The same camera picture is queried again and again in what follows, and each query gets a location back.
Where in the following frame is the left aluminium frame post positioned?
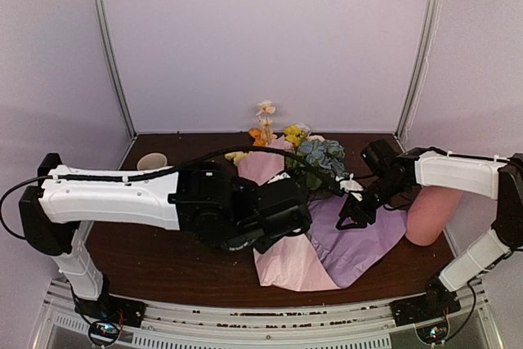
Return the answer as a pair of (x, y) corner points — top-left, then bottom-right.
(93, 0), (137, 140)

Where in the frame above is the artificial flower bunch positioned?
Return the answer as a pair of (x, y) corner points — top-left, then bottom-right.
(225, 100), (350, 192)

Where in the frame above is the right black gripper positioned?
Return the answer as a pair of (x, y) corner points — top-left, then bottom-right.
(336, 174), (407, 230)

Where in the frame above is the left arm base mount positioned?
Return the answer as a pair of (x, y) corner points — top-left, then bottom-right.
(74, 297), (145, 347)

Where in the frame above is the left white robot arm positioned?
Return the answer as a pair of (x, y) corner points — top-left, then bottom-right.
(19, 154), (311, 320)

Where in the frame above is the pink cylindrical vase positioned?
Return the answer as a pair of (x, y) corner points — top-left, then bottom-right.
(405, 186), (463, 247)

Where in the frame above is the white mug floral print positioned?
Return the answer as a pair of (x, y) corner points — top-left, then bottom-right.
(136, 152), (168, 171)

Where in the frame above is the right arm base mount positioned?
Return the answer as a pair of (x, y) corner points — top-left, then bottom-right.
(390, 295), (461, 346)

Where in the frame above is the purple tissue paper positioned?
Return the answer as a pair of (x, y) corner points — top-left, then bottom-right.
(308, 197), (407, 289)

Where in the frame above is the pink wrapping paper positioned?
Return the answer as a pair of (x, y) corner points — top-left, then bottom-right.
(238, 152), (339, 293)

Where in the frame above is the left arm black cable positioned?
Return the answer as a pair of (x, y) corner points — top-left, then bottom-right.
(0, 146), (344, 242)

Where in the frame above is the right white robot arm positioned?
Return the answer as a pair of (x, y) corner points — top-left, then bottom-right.
(336, 140), (522, 318)

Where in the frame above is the front aluminium rail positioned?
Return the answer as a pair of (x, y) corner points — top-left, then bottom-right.
(29, 279), (504, 348)

